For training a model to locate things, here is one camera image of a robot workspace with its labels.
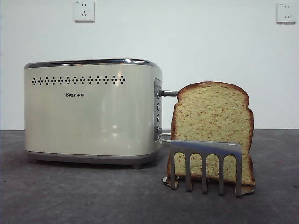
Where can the cream two-slot toaster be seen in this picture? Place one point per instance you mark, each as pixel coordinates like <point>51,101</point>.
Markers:
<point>88,116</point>

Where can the white wall socket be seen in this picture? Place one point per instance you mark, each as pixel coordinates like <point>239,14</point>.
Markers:
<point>286,12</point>
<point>84,11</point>

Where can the silver metal toast rack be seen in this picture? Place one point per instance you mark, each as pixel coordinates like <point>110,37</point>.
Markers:
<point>203,147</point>

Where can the grey toaster lever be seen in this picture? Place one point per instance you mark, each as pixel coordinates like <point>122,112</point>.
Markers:
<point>169,93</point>

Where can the bread slice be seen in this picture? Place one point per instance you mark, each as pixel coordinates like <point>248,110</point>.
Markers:
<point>210,109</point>

